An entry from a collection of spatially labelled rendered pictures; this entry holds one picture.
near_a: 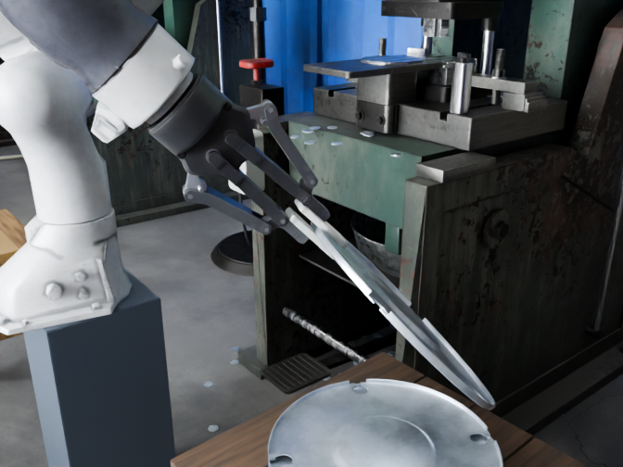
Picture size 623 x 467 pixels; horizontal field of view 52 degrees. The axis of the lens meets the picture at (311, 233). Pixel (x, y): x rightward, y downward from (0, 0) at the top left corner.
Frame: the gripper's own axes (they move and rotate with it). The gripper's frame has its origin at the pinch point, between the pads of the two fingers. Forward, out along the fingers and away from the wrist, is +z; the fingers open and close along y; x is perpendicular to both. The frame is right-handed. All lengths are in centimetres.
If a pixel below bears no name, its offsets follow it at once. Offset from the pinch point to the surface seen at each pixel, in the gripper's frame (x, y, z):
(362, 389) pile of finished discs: 11.6, -14.6, 29.6
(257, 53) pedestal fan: 148, 13, 14
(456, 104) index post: 43, 29, 24
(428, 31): 64, 38, 19
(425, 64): 54, 31, 19
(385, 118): 54, 19, 21
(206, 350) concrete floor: 87, -54, 45
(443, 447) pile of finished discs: -3.7, -9.8, 32.6
